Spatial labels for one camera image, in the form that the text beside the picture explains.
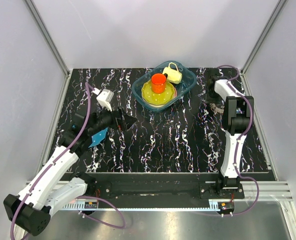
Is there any orange cup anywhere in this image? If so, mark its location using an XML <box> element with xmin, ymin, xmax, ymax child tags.
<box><xmin>151</xmin><ymin>73</ymin><xmax>166</xmax><ymax>94</ymax></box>

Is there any large ring of keys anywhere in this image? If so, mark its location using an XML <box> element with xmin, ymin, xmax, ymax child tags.
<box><xmin>210</xmin><ymin>102</ymin><xmax>225</xmax><ymax>114</ymax></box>

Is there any teal transparent plastic bin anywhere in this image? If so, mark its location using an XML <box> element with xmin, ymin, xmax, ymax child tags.
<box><xmin>132</xmin><ymin>60</ymin><xmax>196</xmax><ymax>112</ymax></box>

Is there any yellow dotted plate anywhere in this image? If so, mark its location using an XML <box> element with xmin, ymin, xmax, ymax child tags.
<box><xmin>141</xmin><ymin>81</ymin><xmax>176</xmax><ymax>106</ymax></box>

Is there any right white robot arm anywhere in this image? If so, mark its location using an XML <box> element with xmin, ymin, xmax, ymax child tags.
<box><xmin>205</xmin><ymin>69</ymin><xmax>254</xmax><ymax>198</ymax></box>

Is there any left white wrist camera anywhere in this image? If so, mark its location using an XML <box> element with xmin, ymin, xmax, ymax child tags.
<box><xmin>96</xmin><ymin>89</ymin><xmax>114</xmax><ymax>112</ymax></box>

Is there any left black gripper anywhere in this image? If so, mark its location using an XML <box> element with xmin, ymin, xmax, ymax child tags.
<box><xmin>88</xmin><ymin>102</ymin><xmax>138</xmax><ymax>136</ymax></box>

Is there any cream yellow mug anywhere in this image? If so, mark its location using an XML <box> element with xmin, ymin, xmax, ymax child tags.
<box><xmin>162</xmin><ymin>62</ymin><xmax>182</xmax><ymax>84</ymax></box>

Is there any blue dotted plate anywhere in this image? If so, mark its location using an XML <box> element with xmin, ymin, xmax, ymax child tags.
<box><xmin>89</xmin><ymin>128</ymin><xmax>108</xmax><ymax>148</ymax></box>

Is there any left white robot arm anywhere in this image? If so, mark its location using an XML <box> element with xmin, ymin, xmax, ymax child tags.
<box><xmin>3</xmin><ymin>108</ymin><xmax>137</xmax><ymax>236</ymax></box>

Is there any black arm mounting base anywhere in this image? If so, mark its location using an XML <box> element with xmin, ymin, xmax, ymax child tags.
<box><xmin>62</xmin><ymin>172</ymin><xmax>245</xmax><ymax>200</ymax></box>

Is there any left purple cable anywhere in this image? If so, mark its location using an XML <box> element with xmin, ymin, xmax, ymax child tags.
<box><xmin>10</xmin><ymin>82</ymin><xmax>126</xmax><ymax>240</ymax></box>

